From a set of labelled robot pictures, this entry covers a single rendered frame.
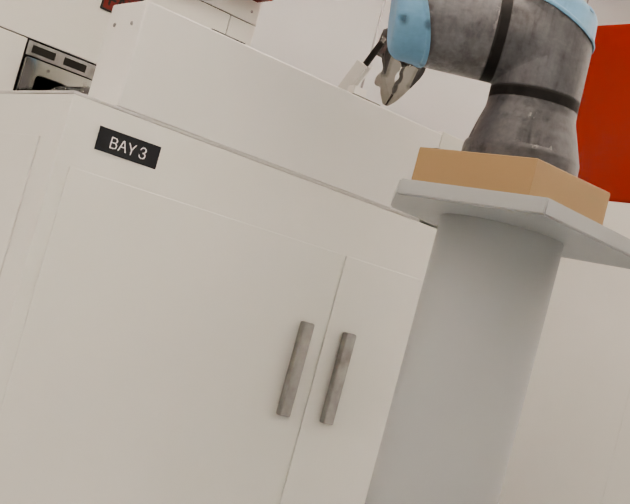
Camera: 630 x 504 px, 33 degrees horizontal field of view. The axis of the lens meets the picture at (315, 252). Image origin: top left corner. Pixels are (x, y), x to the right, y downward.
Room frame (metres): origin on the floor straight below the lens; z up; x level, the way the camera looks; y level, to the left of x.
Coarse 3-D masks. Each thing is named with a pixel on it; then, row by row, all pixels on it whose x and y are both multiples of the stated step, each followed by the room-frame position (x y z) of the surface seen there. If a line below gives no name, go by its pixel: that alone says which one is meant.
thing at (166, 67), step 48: (144, 48) 1.32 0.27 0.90; (192, 48) 1.36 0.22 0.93; (240, 48) 1.40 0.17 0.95; (96, 96) 1.36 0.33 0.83; (144, 96) 1.33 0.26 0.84; (192, 96) 1.37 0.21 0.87; (240, 96) 1.41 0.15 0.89; (288, 96) 1.46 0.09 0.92; (336, 96) 1.51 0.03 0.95; (240, 144) 1.43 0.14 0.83; (288, 144) 1.47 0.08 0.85; (336, 144) 1.52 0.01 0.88; (384, 144) 1.58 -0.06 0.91; (432, 144) 1.64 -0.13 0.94; (384, 192) 1.60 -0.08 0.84
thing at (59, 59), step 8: (32, 48) 1.87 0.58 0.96; (40, 48) 1.87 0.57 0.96; (48, 48) 1.88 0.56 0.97; (40, 56) 1.88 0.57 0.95; (48, 56) 1.89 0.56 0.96; (56, 56) 1.90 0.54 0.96; (64, 56) 1.90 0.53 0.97; (56, 64) 1.90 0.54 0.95; (64, 64) 1.91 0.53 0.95; (72, 64) 1.92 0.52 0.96; (80, 64) 1.93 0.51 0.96; (88, 64) 1.93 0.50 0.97; (80, 72) 1.93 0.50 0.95; (88, 72) 1.94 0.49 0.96
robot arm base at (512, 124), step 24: (504, 96) 1.30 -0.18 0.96; (528, 96) 1.29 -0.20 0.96; (552, 96) 1.29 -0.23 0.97; (480, 120) 1.32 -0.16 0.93; (504, 120) 1.29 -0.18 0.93; (528, 120) 1.28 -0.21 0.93; (552, 120) 1.28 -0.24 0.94; (480, 144) 1.30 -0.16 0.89; (504, 144) 1.28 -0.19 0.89; (528, 144) 1.27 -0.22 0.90; (552, 144) 1.28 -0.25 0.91; (576, 144) 1.31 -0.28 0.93; (576, 168) 1.30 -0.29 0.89
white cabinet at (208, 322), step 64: (0, 128) 1.43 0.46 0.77; (64, 128) 1.27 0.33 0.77; (128, 128) 1.32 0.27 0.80; (0, 192) 1.37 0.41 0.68; (64, 192) 1.28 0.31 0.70; (128, 192) 1.33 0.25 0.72; (192, 192) 1.39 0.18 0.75; (256, 192) 1.45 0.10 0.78; (320, 192) 1.52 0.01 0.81; (0, 256) 1.32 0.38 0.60; (64, 256) 1.30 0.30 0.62; (128, 256) 1.35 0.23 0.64; (192, 256) 1.41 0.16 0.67; (256, 256) 1.47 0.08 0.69; (320, 256) 1.54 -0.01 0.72; (384, 256) 1.62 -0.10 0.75; (0, 320) 1.29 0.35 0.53; (64, 320) 1.31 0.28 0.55; (128, 320) 1.36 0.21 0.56; (192, 320) 1.42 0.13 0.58; (256, 320) 1.49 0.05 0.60; (320, 320) 1.56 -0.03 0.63; (384, 320) 1.63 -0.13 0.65; (0, 384) 1.28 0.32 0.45; (64, 384) 1.33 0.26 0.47; (128, 384) 1.38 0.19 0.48; (192, 384) 1.44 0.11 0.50; (256, 384) 1.50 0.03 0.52; (320, 384) 1.58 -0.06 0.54; (384, 384) 1.65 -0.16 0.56; (0, 448) 1.29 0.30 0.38; (64, 448) 1.34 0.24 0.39; (128, 448) 1.40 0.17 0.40; (192, 448) 1.46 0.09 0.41; (256, 448) 1.52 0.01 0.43; (320, 448) 1.60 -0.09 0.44
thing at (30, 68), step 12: (24, 60) 1.86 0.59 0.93; (36, 60) 1.87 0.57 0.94; (24, 72) 1.86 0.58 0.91; (36, 72) 1.87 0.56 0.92; (48, 72) 1.88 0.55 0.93; (60, 72) 1.90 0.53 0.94; (24, 84) 1.86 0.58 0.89; (60, 84) 1.92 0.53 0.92; (72, 84) 1.91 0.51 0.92; (84, 84) 1.93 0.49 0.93
